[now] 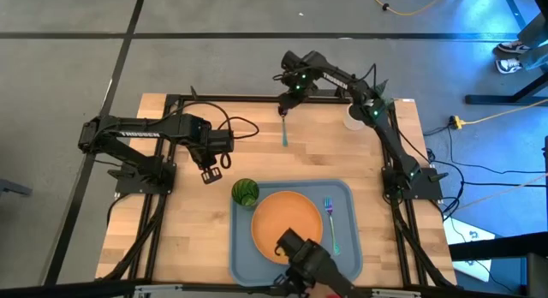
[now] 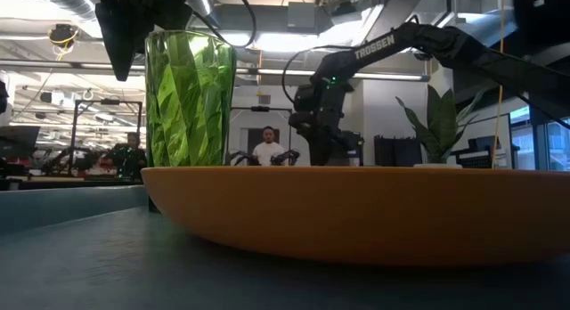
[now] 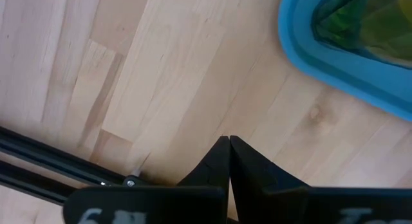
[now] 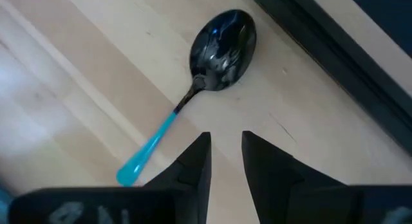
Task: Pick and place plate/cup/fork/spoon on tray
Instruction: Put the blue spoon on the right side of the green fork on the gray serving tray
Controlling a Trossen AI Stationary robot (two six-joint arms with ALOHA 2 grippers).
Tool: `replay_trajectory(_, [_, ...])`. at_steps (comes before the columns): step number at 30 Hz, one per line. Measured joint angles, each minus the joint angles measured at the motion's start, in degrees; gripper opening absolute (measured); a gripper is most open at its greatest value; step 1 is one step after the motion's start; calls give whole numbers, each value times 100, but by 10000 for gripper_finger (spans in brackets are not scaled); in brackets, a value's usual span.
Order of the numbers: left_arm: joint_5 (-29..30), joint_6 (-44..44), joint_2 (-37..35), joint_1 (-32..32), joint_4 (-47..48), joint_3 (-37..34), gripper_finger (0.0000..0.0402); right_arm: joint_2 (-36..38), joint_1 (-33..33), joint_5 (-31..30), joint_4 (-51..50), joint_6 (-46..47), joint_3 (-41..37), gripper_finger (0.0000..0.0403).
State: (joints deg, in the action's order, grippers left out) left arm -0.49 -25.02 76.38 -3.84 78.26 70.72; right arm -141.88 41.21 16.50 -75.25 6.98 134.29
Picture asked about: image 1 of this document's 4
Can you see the blue plastic tray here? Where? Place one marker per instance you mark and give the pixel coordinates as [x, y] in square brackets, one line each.
[244, 246]

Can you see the black desk frame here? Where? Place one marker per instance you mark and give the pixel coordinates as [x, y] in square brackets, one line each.
[492, 99]

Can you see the black aluminium table frame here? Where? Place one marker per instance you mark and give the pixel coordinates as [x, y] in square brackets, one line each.
[240, 99]

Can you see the grey chair leg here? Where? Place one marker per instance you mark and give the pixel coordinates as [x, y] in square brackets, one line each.
[15, 187]

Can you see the silver bracket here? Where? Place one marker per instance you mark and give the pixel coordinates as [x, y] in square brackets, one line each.
[156, 290]
[396, 293]

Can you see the black side beam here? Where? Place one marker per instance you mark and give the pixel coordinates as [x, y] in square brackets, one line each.
[496, 248]

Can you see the yellow power socket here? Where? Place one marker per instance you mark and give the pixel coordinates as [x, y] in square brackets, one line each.
[456, 122]

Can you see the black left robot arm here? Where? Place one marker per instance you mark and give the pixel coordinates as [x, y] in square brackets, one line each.
[141, 133]

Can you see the green faceted plastic cup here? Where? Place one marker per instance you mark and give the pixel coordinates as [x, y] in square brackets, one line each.
[245, 191]

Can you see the person's shoe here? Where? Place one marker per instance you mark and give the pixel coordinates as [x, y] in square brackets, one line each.
[514, 47]
[508, 65]

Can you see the black front beam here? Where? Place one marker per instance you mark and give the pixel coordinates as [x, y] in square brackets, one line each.
[64, 289]

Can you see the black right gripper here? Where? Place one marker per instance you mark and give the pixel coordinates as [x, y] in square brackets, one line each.
[293, 97]

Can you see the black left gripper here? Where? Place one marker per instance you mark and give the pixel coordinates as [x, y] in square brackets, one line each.
[204, 154]

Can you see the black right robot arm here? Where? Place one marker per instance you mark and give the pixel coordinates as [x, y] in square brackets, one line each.
[334, 77]

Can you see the white printed sheet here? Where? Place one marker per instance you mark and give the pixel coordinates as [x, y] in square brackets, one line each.
[468, 246]

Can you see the orange plate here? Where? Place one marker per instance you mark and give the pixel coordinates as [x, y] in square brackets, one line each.
[282, 212]

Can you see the person's leg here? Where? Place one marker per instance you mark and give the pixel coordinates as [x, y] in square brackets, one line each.
[535, 30]
[537, 58]

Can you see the person's hand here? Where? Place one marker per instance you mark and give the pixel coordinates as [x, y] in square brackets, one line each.
[330, 295]

